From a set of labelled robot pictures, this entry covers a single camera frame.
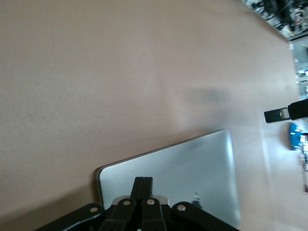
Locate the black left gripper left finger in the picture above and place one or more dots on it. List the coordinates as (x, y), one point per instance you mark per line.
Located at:
(118, 214)

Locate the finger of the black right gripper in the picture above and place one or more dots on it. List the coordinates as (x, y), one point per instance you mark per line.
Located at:
(273, 116)

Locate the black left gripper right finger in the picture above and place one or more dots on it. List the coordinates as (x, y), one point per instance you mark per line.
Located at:
(154, 214)

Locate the silver grey laptop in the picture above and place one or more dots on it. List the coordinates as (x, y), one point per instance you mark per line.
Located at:
(183, 168)

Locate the blue desk lamp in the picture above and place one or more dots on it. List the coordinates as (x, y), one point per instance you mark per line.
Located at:
(293, 137)

